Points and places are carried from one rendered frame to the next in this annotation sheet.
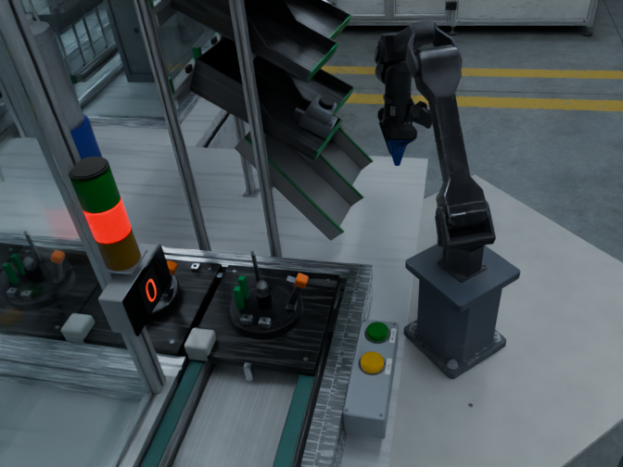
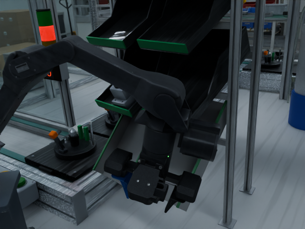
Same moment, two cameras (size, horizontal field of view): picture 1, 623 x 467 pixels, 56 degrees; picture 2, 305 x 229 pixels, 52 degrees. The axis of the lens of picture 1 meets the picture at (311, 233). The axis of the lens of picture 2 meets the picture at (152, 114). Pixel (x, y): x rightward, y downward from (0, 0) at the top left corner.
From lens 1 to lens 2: 1.54 m
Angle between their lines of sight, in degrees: 89
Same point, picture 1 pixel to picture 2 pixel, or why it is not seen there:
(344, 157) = not seen: hidden behind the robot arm
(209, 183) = (268, 171)
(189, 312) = (100, 131)
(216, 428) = (43, 145)
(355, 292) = (59, 186)
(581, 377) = not seen: outside the picture
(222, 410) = not seen: hidden behind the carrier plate
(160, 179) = (282, 151)
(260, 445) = (22, 153)
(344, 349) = (24, 171)
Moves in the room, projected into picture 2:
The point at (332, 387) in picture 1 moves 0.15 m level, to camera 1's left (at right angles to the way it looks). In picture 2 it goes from (12, 165) to (40, 143)
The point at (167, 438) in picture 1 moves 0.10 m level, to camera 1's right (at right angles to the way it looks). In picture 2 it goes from (46, 129) to (31, 140)
